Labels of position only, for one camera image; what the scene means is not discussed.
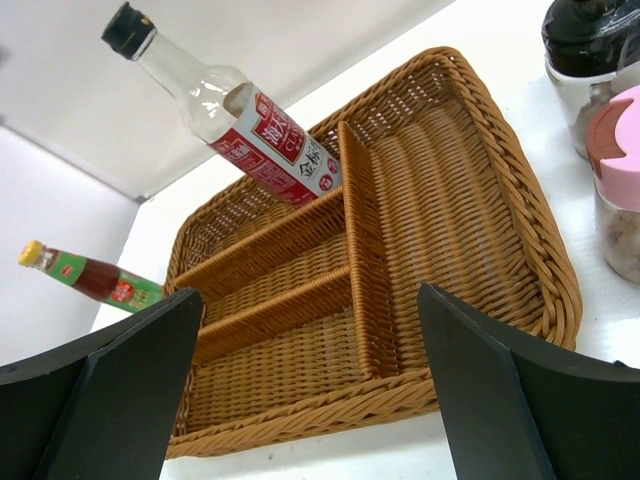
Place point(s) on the pink cap spice jar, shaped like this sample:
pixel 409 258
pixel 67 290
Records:
pixel 613 151

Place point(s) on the brown wicker divided tray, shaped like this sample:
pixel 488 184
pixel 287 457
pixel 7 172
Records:
pixel 310 323

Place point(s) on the yellow cap red sauce bottle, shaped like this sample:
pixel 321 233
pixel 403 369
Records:
pixel 103 282

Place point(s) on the black cap pepper grinder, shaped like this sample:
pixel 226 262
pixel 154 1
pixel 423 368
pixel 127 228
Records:
pixel 591 55

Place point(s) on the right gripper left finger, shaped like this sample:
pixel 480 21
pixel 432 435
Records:
pixel 102 406

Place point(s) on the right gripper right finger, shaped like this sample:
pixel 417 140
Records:
pixel 517 407

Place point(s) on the black cap clear sauce bottle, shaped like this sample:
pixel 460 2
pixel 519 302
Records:
pixel 229 113

